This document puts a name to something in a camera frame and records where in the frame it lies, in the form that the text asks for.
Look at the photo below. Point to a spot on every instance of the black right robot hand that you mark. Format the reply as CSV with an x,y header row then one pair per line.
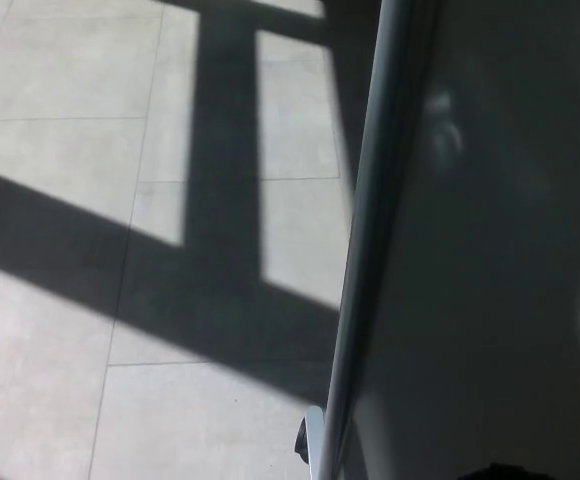
x,y
502,472

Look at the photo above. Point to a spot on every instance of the white whiteboard with grey frame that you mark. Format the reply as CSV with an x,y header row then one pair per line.
x,y
470,250

